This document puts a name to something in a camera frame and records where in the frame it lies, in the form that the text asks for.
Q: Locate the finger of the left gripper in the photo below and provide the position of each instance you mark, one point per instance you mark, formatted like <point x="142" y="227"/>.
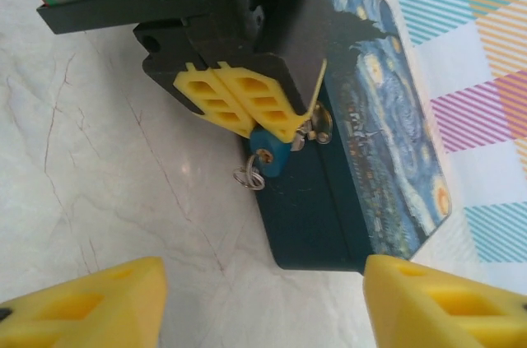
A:
<point x="193" y="84"/>
<point x="271" y="89"/>

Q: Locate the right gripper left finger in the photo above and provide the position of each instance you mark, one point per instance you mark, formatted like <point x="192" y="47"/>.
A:
<point x="82" y="307"/>

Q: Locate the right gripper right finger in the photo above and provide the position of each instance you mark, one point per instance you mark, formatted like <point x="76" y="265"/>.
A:
<point x="444" y="307"/>

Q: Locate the small blue padlock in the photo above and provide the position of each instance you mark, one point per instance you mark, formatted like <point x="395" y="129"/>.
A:
<point x="273" y="154"/>

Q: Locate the brass box hasp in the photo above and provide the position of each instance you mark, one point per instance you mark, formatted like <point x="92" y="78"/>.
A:
<point x="323" y="122"/>

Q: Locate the blue starry night tin box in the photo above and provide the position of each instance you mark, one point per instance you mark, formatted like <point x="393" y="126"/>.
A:
<point x="370" y="117"/>

